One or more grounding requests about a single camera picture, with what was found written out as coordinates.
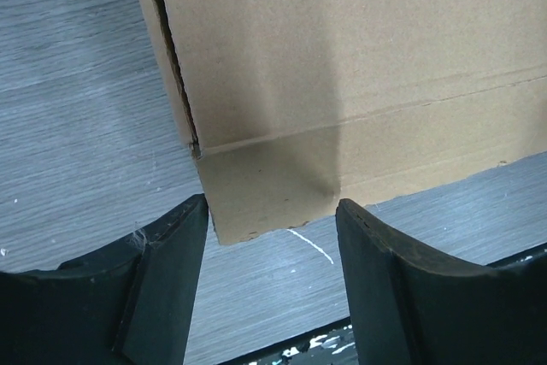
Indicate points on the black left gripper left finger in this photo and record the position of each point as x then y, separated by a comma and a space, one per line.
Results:
128, 302

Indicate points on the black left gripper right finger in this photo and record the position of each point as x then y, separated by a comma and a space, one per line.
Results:
410, 303

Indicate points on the brown cardboard box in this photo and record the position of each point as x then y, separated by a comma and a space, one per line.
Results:
289, 106

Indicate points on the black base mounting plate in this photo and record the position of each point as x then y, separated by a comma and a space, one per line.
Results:
333, 343

